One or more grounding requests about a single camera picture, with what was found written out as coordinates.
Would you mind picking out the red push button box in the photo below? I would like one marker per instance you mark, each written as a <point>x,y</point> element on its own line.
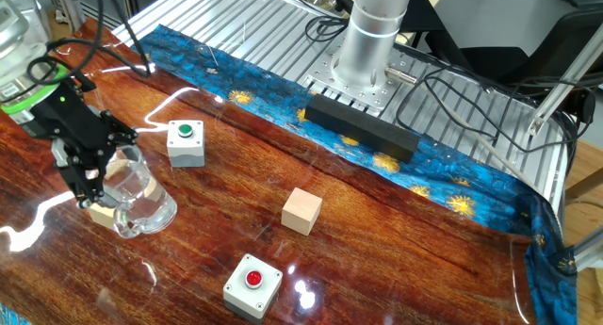
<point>252,287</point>

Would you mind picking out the light wooden cube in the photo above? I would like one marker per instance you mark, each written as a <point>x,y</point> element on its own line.
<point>301,212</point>
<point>101,216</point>

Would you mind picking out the blue starry tablecloth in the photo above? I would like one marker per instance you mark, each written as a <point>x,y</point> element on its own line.
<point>471,179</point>

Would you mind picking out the clear mug with water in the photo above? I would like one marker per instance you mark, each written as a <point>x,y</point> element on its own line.
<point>141,193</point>

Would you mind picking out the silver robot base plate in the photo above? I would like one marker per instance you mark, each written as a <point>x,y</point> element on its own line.
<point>320,82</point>

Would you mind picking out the glossy wood grain mat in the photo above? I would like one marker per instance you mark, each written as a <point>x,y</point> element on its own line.
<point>424,268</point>

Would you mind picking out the aluminium frame beam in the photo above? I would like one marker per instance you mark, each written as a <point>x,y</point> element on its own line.
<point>560,85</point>

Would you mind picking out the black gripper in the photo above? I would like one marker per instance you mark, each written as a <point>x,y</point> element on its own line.
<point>70,113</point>

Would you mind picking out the black foam bar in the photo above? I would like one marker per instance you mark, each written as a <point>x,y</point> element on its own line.
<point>363,127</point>

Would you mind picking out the green push button box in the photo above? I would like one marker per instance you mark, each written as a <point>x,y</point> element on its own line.
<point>186,143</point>

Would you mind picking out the black office chair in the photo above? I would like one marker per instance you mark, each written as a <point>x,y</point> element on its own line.
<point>518,42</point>

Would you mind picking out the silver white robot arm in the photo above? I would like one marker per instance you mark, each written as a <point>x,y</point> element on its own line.
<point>372,33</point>

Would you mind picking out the aluminium frame post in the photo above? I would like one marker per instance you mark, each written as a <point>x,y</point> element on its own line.
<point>70,4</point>

